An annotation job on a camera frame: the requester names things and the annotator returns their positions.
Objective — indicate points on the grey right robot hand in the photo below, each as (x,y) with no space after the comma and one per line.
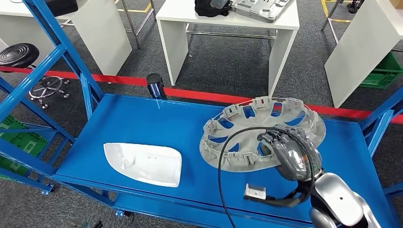
(292,154)

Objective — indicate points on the silver plastic wheel cover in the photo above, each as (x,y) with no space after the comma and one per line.
(239,126)

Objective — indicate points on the blue metal shelf rack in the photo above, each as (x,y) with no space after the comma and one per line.
(157,126)

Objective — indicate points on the green plastic crate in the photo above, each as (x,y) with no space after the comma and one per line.
(384,75)
(22,141)

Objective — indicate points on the yellow floor tape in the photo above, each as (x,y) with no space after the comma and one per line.
(325,12)

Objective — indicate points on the grey stamped metal plate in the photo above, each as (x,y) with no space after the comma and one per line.
(261,9)

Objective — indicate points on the white plastic mirror cover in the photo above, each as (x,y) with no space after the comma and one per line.
(141,163)

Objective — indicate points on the person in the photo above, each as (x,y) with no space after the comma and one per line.
(354,5)

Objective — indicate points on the black bag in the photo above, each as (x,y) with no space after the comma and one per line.
(209,9)

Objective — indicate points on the small white table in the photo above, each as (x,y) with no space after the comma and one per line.
(182,17)

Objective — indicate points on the brown cardboard box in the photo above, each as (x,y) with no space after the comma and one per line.
(396,3)

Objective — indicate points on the red barrier belt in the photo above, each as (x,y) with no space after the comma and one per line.
(110,79)

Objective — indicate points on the white table with black item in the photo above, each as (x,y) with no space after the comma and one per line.
(100,37)

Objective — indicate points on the black case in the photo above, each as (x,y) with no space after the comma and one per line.
(61,7)

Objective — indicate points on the black round stool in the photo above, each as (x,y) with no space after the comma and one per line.
(17,55)

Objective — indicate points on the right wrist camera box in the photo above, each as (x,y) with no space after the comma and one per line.
(255,191)

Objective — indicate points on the steel table frame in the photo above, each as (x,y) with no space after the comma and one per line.
(129,26)
(331,28)

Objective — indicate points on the black barrier post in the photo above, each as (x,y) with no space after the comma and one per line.
(156,86)

